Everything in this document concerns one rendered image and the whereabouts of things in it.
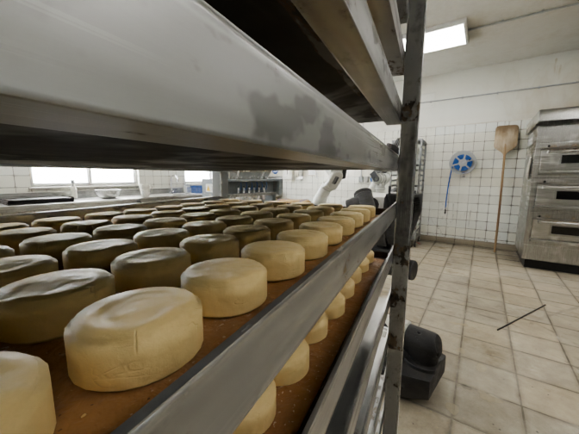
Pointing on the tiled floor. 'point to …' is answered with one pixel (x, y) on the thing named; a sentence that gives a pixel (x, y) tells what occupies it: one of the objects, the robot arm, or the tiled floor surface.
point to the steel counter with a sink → (97, 199)
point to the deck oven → (550, 193)
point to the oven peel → (503, 139)
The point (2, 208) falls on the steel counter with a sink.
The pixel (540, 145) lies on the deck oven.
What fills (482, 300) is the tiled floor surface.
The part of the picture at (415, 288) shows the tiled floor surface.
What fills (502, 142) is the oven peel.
